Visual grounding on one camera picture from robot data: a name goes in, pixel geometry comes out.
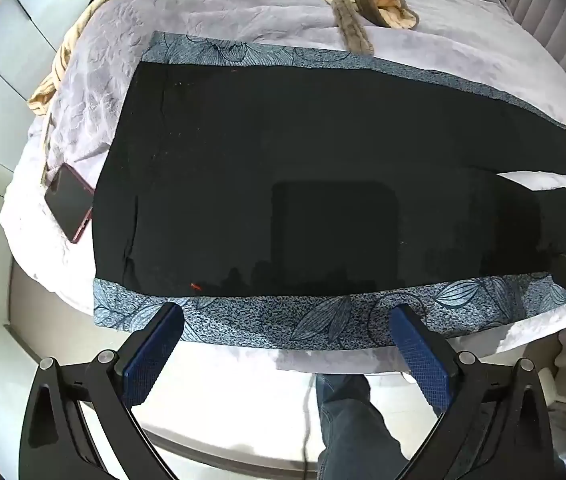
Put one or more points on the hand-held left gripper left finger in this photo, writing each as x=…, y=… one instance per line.
x=155, y=347

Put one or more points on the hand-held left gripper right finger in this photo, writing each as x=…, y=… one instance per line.
x=420, y=355

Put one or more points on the person's leg in jeans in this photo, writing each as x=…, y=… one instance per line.
x=353, y=425

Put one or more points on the blue floral patterned cloth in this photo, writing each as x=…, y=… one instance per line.
x=273, y=320

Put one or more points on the smartphone with red case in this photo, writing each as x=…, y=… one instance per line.
x=68, y=200

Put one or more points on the grey padded headboard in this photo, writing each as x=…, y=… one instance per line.
x=553, y=10

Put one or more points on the grey slipper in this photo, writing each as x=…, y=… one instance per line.
x=393, y=12

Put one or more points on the grey knitted strip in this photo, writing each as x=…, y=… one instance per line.
x=353, y=25

